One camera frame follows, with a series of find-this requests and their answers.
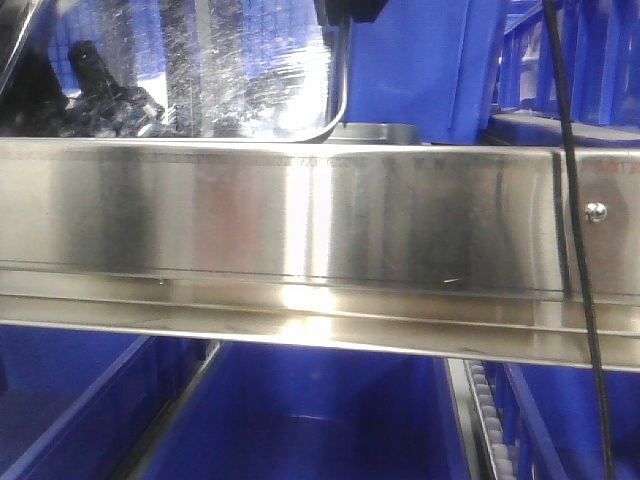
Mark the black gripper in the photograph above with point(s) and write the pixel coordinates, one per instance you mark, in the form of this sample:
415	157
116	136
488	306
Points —
350	9

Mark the blue bin lower right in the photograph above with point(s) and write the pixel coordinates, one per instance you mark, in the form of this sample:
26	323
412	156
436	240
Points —
550	420

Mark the stainless steel shelf front rail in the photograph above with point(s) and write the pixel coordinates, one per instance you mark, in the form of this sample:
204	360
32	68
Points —
441	250

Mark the round-head screw on rail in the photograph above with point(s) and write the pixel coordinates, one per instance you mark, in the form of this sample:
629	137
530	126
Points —
595	212

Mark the grey plastic tray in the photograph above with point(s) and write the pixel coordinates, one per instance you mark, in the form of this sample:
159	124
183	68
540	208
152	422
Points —
374	134

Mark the blue ribbed crate right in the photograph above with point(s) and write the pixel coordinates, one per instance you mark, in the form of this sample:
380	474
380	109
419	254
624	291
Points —
600	43

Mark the roller track lower shelf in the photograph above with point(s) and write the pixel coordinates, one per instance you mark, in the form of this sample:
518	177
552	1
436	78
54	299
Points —
486	450

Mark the blue bin lower left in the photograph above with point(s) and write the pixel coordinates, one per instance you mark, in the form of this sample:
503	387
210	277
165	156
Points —
73	403

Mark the blue bin lower centre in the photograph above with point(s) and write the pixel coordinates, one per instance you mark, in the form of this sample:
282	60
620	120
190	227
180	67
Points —
264	411

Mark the silver metal tray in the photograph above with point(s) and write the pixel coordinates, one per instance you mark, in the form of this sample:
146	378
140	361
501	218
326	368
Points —
249	71

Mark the large blue plastic bin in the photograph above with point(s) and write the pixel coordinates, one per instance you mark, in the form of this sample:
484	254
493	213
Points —
431	64

